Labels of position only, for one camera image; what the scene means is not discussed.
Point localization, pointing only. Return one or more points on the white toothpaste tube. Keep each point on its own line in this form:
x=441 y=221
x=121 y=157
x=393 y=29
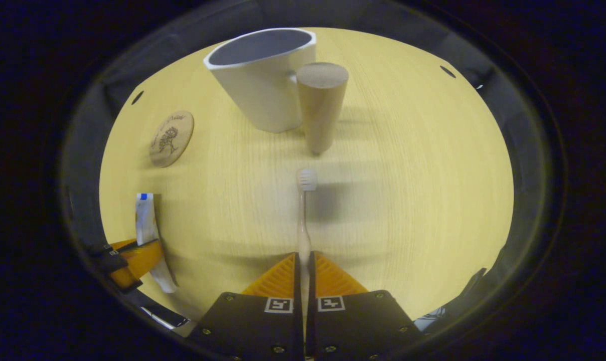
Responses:
x=145 y=220

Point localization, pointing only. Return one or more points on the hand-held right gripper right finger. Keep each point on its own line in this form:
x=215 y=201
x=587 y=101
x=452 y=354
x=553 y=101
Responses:
x=358 y=326

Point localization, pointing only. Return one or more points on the white toothbrush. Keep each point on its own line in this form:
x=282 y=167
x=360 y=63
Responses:
x=307 y=179

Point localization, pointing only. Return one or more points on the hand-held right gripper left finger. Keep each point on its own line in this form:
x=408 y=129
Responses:
x=253 y=326

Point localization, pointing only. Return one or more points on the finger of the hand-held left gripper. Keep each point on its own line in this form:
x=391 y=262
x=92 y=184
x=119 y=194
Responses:
x=142 y=260

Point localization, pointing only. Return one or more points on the round wooden coaster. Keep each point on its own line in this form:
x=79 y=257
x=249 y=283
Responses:
x=171 y=140

